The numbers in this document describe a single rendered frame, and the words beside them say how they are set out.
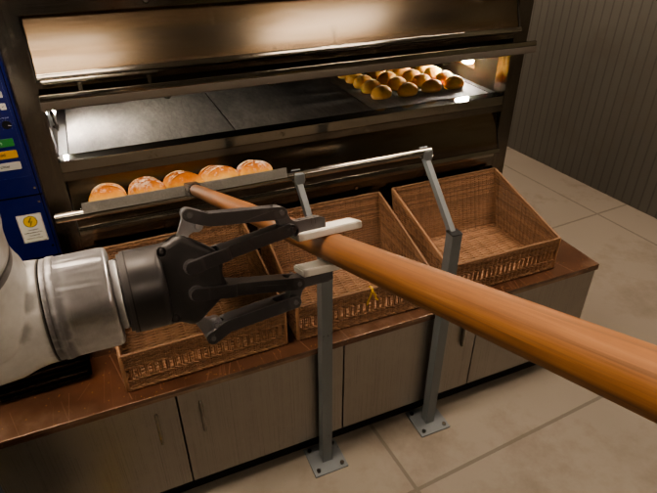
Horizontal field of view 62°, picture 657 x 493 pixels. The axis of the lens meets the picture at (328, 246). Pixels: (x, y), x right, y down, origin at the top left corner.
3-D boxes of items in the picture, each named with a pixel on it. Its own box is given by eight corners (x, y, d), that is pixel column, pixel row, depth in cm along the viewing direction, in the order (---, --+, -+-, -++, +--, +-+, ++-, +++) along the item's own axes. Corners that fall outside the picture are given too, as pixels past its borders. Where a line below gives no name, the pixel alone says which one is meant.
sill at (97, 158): (62, 166, 187) (59, 156, 185) (494, 101, 248) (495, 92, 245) (62, 173, 183) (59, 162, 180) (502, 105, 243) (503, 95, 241)
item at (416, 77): (320, 67, 280) (320, 56, 277) (402, 58, 296) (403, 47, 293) (374, 102, 233) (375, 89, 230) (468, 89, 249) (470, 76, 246)
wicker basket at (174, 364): (109, 307, 212) (92, 246, 197) (249, 272, 232) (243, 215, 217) (125, 395, 175) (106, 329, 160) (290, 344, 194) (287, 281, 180)
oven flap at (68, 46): (38, 83, 166) (20, 12, 161) (514, 32, 226) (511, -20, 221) (36, 81, 162) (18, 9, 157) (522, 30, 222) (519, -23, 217)
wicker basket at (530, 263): (384, 241, 253) (388, 186, 238) (486, 217, 272) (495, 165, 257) (443, 300, 215) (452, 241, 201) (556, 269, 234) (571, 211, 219)
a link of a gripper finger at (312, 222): (274, 235, 55) (269, 205, 54) (321, 225, 56) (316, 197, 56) (278, 238, 53) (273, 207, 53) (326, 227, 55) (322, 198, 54)
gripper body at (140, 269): (109, 242, 52) (206, 222, 55) (129, 326, 54) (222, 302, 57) (109, 255, 45) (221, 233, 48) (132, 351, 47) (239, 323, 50)
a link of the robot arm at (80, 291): (67, 341, 53) (132, 325, 55) (61, 377, 44) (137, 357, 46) (43, 249, 51) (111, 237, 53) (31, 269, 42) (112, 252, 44)
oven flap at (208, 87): (41, 112, 158) (45, 105, 175) (536, 52, 217) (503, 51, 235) (39, 103, 157) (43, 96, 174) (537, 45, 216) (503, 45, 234)
